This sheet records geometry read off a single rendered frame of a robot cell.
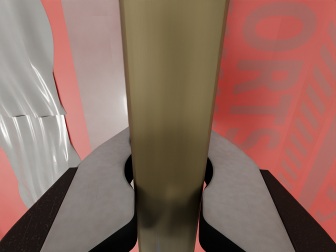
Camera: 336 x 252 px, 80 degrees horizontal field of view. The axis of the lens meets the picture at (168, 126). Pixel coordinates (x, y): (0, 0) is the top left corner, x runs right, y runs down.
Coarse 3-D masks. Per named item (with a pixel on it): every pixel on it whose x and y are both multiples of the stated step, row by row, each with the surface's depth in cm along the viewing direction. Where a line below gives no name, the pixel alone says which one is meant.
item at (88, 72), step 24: (48, 0) 14; (72, 0) 14; (96, 0) 14; (72, 24) 14; (96, 24) 14; (72, 48) 15; (96, 48) 15; (120, 48) 15; (72, 72) 16; (96, 72) 16; (120, 72) 16; (72, 96) 17; (96, 96) 17; (120, 96) 17
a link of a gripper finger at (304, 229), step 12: (264, 180) 8; (276, 180) 8; (276, 192) 8; (288, 192) 8; (276, 204) 7; (288, 204) 7; (300, 204) 7; (288, 216) 7; (300, 216) 7; (288, 228) 6; (300, 228) 6; (312, 228) 6; (300, 240) 6; (312, 240) 6; (324, 240) 6
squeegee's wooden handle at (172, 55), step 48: (144, 0) 5; (192, 0) 5; (144, 48) 6; (192, 48) 6; (144, 96) 6; (192, 96) 6; (144, 144) 7; (192, 144) 7; (144, 192) 8; (192, 192) 8; (144, 240) 10; (192, 240) 10
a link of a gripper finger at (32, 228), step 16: (64, 176) 8; (48, 192) 8; (64, 192) 8; (32, 208) 7; (48, 208) 7; (16, 224) 6; (32, 224) 6; (48, 224) 6; (0, 240) 6; (16, 240) 6; (32, 240) 6
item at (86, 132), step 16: (80, 128) 18; (96, 128) 18; (112, 128) 18; (80, 144) 19; (96, 144) 19; (0, 160) 20; (0, 176) 21; (0, 192) 22; (16, 192) 22; (0, 208) 23; (16, 208) 23; (0, 224) 25
